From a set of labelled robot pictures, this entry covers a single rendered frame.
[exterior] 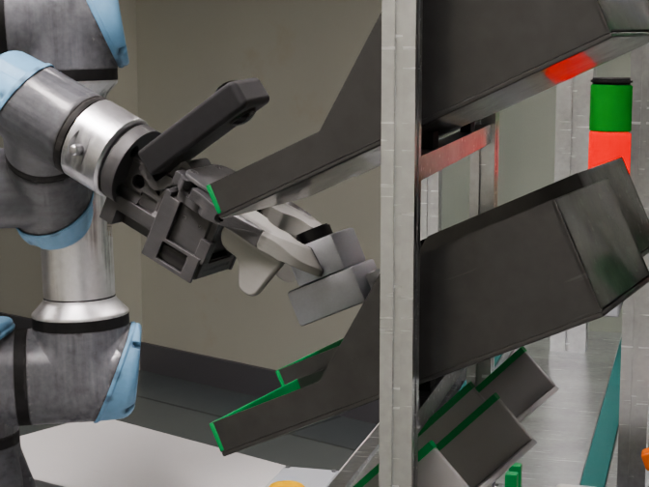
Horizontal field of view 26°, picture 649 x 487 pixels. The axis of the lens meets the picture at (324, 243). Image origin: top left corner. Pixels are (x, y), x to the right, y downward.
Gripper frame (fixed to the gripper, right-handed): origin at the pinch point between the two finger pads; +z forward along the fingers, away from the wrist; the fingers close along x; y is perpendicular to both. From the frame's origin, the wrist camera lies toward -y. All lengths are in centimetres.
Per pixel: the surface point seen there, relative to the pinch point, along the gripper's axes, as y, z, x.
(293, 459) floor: 188, -92, -312
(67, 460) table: 68, -43, -56
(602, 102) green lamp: -13.4, 5.4, -44.6
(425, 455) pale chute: -0.3, 19.5, 22.9
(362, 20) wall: 53, -155, -368
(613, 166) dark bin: -16.7, 17.3, -2.0
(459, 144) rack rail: -15.1, 8.7, 8.1
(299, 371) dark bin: 6.5, 4.7, 7.9
